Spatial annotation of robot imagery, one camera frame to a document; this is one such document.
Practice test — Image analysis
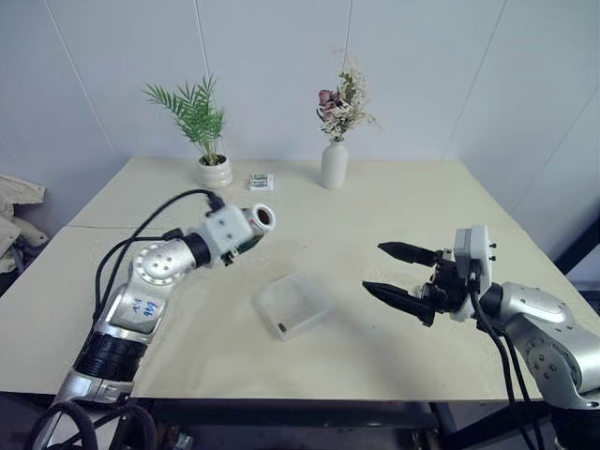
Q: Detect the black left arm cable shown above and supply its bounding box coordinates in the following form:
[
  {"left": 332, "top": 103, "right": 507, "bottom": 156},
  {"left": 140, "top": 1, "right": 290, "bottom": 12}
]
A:
[{"left": 93, "top": 188, "right": 227, "bottom": 325}]

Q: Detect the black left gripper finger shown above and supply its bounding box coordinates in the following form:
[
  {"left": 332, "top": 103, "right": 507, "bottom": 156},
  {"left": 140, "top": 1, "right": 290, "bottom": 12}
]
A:
[
  {"left": 233, "top": 234, "right": 265, "bottom": 257},
  {"left": 241, "top": 208, "right": 259, "bottom": 238}
]

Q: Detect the beige jacket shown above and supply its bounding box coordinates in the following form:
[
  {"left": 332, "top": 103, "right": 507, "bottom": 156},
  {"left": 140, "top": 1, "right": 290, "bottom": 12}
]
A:
[{"left": 0, "top": 173, "right": 51, "bottom": 274}]

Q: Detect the small white printed box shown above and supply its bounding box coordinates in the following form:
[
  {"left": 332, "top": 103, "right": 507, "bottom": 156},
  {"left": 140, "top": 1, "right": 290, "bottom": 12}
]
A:
[{"left": 247, "top": 172, "right": 277, "bottom": 192}]

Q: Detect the white ribbed plant pot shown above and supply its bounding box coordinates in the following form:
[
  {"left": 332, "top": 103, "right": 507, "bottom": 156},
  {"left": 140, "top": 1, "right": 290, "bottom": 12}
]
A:
[{"left": 196, "top": 154, "right": 233, "bottom": 189}]

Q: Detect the clear plastic tray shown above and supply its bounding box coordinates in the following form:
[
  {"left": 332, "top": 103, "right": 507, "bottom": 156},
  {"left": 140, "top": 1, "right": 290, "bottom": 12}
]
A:
[{"left": 255, "top": 273, "right": 335, "bottom": 342}]

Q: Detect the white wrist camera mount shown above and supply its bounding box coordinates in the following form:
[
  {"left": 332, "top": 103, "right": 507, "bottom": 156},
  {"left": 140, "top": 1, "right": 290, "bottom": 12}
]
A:
[
  {"left": 204, "top": 204, "right": 254, "bottom": 270},
  {"left": 451, "top": 224, "right": 498, "bottom": 323}
]

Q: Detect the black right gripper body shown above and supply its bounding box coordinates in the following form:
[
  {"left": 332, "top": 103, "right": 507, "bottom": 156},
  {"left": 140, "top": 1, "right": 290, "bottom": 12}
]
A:
[{"left": 420, "top": 249, "right": 473, "bottom": 314}]

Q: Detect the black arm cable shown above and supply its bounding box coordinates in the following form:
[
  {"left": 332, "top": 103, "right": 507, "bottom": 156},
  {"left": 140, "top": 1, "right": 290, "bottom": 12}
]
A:
[
  {"left": 470, "top": 279, "right": 533, "bottom": 450},
  {"left": 475, "top": 290, "right": 548, "bottom": 450},
  {"left": 93, "top": 188, "right": 227, "bottom": 325}
]

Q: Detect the black metal frame bar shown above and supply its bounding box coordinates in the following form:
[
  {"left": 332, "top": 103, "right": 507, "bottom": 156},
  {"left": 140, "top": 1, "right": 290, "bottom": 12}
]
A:
[{"left": 552, "top": 224, "right": 600, "bottom": 293}]

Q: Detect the black metal table frame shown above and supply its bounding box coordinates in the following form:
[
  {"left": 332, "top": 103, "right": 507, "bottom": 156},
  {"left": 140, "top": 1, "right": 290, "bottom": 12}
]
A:
[{"left": 130, "top": 397, "right": 463, "bottom": 450}]

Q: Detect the black sleeved cable loop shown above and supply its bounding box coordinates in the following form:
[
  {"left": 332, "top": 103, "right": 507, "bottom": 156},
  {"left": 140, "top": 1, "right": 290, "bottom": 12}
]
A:
[{"left": 27, "top": 400, "right": 157, "bottom": 450}]

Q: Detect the green palm plant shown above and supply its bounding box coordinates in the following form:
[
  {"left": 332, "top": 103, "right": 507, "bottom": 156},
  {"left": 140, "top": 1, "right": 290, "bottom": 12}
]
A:
[{"left": 142, "top": 74, "right": 226, "bottom": 165}]

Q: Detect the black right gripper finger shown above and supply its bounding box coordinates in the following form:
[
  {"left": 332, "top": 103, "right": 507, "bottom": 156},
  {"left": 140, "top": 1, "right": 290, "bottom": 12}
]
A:
[
  {"left": 377, "top": 241, "right": 443, "bottom": 268},
  {"left": 362, "top": 279, "right": 435, "bottom": 328}
]

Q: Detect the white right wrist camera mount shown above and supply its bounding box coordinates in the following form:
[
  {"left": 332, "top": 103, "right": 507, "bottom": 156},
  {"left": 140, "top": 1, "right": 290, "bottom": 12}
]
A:
[{"left": 451, "top": 224, "right": 498, "bottom": 323}]

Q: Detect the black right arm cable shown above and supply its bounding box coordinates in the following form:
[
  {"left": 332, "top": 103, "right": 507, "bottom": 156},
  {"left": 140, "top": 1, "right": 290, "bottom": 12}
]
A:
[
  {"left": 470, "top": 279, "right": 533, "bottom": 450},
  {"left": 475, "top": 290, "right": 548, "bottom": 450}
]

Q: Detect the dried flower bouquet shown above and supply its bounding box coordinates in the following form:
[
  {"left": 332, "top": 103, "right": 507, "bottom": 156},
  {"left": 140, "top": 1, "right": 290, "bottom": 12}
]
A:
[{"left": 316, "top": 46, "right": 382, "bottom": 143}]

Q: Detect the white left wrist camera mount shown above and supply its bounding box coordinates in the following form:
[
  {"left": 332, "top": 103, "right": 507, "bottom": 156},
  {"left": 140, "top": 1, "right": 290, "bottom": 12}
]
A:
[{"left": 204, "top": 204, "right": 254, "bottom": 270}]

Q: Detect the white ceramic vase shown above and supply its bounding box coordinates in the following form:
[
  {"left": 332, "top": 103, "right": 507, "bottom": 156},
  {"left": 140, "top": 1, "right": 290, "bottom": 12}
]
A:
[{"left": 320, "top": 140, "right": 350, "bottom": 190}]

